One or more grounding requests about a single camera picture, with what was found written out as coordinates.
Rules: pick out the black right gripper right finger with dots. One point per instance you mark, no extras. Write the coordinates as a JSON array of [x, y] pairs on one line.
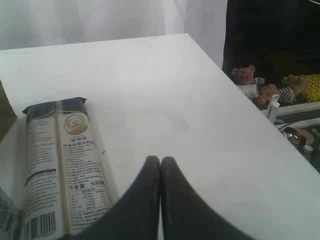
[[185, 215]]

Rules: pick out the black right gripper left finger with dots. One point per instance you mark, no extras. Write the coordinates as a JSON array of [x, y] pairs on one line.
[[135, 216]]

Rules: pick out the brown paper bag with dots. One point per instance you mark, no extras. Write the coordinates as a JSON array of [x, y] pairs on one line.
[[7, 115]]

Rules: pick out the milk carton blue white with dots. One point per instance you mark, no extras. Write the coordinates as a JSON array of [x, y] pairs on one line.
[[8, 217]]

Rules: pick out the white wooden rack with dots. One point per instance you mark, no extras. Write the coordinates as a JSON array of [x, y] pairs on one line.
[[296, 116]]

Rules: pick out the brown teddy bear striped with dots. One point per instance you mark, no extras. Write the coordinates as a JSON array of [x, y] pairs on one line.
[[265, 93]]

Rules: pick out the brown teddy bear upper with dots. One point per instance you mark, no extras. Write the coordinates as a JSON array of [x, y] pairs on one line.
[[246, 76]]

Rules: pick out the yellow knitted plush toy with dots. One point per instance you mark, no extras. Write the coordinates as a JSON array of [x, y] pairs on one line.
[[303, 87]]

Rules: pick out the white curtain backdrop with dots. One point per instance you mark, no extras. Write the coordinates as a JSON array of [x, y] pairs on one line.
[[37, 23]]

